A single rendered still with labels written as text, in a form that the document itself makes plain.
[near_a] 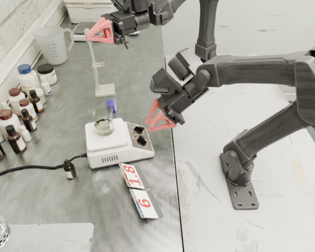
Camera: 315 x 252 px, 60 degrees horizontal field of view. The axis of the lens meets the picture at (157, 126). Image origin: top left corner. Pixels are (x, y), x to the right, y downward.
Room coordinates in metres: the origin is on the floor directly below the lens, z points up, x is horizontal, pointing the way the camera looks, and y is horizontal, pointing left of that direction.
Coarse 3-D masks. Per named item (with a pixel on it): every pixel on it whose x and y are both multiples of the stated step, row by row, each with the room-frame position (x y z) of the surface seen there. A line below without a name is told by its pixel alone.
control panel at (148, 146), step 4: (128, 124) 0.67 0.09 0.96; (132, 124) 0.68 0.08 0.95; (128, 128) 0.65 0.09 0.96; (132, 128) 0.65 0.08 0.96; (144, 128) 0.68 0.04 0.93; (144, 132) 0.66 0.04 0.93; (132, 136) 0.61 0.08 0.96; (136, 136) 0.62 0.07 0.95; (144, 136) 0.64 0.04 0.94; (132, 140) 0.59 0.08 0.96; (136, 140) 0.60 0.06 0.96; (148, 140) 0.62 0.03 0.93; (132, 144) 0.57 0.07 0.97; (136, 144) 0.58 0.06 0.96; (148, 144) 0.60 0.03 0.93; (144, 148) 0.58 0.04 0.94; (148, 148) 0.58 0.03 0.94
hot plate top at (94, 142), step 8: (120, 120) 0.66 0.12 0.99; (88, 128) 0.62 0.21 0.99; (120, 128) 0.62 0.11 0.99; (88, 136) 0.58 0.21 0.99; (96, 136) 0.58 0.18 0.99; (112, 136) 0.58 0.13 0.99; (120, 136) 0.58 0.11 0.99; (88, 144) 0.55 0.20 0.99; (96, 144) 0.55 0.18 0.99; (104, 144) 0.55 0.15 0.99; (112, 144) 0.55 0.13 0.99; (120, 144) 0.55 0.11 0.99
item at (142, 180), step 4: (136, 168) 0.53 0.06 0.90; (136, 172) 0.51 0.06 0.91; (140, 172) 0.51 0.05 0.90; (124, 176) 0.47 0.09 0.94; (140, 176) 0.50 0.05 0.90; (140, 180) 0.49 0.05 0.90; (144, 180) 0.49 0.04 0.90; (144, 184) 0.47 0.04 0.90; (136, 188) 0.46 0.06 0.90; (140, 188) 0.46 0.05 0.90; (144, 188) 0.46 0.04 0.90
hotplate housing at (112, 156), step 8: (128, 136) 0.61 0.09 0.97; (128, 144) 0.57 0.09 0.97; (88, 152) 0.54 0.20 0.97; (96, 152) 0.54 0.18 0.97; (104, 152) 0.54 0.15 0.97; (112, 152) 0.54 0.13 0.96; (120, 152) 0.55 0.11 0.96; (128, 152) 0.55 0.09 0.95; (136, 152) 0.56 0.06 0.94; (144, 152) 0.57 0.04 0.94; (152, 152) 0.58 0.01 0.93; (88, 160) 0.53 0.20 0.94; (96, 160) 0.53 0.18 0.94; (104, 160) 0.53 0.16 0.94; (112, 160) 0.54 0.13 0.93; (120, 160) 0.55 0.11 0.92; (128, 160) 0.55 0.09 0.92; (136, 160) 0.56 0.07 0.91; (96, 168) 0.53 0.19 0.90
